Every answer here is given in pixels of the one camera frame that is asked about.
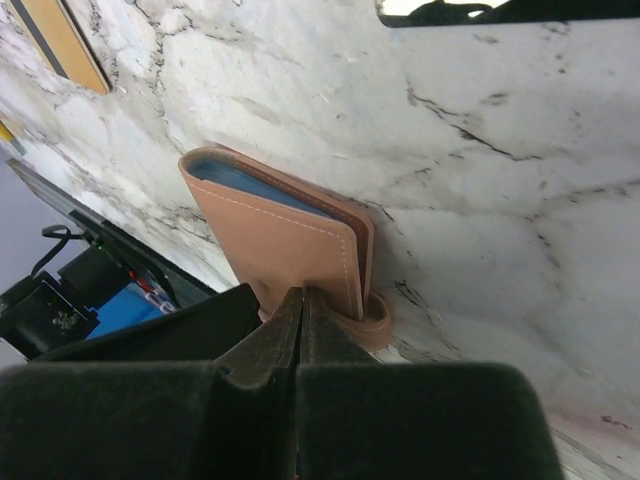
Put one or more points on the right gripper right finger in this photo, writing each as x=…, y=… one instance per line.
x=357, y=418

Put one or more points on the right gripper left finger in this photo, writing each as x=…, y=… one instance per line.
x=228, y=418

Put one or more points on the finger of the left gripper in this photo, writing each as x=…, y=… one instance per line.
x=204, y=331

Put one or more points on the pink leather card holder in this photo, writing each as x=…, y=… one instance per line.
x=278, y=232

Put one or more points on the gold credit card stack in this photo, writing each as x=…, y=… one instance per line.
x=60, y=43

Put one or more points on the black VIP card stack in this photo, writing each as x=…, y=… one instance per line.
x=410, y=14

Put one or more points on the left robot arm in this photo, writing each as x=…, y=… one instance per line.
x=42, y=312

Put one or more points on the blue plastic bin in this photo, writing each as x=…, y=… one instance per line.
x=127, y=308

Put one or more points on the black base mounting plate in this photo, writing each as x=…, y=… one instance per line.
x=148, y=267

